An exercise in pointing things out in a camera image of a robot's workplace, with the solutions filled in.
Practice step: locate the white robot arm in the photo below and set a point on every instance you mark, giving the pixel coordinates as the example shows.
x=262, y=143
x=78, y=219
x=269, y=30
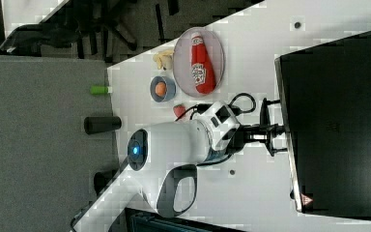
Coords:
x=163, y=160

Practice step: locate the small blue bowl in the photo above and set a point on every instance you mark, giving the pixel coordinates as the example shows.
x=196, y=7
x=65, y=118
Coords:
x=170, y=89

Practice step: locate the green cylinder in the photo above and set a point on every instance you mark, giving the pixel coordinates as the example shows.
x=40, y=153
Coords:
x=99, y=90

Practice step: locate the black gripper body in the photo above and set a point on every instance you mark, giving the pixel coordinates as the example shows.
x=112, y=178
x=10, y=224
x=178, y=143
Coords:
x=252, y=134

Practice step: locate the larger red strawberry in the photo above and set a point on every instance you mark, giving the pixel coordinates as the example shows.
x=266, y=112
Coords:
x=179, y=110

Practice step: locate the red ketchup bottle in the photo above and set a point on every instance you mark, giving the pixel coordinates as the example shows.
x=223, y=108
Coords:
x=202, y=70

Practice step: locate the black office chair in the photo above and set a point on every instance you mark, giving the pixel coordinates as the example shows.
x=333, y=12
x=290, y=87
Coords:
x=79, y=19

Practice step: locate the oven door with black handle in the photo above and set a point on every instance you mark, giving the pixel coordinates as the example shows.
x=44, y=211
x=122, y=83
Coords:
x=265, y=119

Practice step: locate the orange fruit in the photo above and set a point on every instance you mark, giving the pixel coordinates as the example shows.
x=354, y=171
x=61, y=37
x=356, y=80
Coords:
x=160, y=89

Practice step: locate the black toaster oven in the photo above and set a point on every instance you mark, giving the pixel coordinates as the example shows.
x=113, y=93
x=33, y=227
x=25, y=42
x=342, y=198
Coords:
x=325, y=97

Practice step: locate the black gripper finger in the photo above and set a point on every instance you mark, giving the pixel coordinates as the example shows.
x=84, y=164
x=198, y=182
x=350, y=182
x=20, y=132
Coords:
x=278, y=130

